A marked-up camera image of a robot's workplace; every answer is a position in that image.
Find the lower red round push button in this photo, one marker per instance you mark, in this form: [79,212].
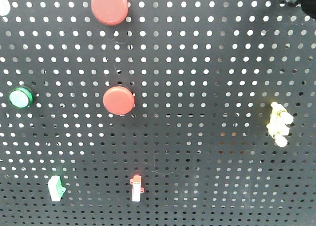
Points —
[118,100]

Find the red round push button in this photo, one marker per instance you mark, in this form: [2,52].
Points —
[118,100]
[110,12]

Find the black perforated pegboard panel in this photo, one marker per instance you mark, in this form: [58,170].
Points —
[203,74]

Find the upper red round push button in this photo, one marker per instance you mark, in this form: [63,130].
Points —
[110,12]

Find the green round push button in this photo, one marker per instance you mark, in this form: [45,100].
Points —
[21,97]

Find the red white rocker switch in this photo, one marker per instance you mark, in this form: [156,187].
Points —
[137,189]

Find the green white rocker switch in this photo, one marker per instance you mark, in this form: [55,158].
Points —
[56,189]

